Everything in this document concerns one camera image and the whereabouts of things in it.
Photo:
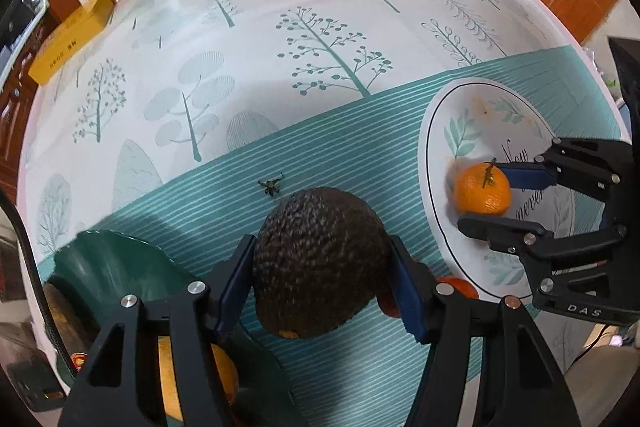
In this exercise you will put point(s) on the brown overripe banana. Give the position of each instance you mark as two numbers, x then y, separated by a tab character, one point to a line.
65	322

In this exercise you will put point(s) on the tree printed tablecloth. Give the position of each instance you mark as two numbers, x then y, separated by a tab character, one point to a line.
300	107

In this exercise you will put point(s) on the small mandarin with stem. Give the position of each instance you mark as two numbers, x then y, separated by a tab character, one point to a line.
475	194

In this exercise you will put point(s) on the dark avocado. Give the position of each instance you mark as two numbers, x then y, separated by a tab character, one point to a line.
320	257

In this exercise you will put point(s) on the yellow flat box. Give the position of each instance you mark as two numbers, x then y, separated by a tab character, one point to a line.
70	39

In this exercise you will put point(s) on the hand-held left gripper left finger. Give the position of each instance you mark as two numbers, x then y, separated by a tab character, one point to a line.
235	287

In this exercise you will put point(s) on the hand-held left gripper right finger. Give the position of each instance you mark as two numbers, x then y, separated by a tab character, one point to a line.
407	299

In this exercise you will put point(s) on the green stem piece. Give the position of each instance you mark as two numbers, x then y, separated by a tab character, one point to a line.
270	186

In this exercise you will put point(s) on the wooden kitchen cabinet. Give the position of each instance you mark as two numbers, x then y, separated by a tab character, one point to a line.
12	132

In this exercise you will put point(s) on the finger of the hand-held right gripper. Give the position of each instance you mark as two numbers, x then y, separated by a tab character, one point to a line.
530	177
500	232

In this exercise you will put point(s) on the large yellow orange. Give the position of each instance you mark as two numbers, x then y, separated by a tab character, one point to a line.
223	372

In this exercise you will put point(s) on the green scalloped plate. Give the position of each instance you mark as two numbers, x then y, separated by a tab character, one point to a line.
125	267

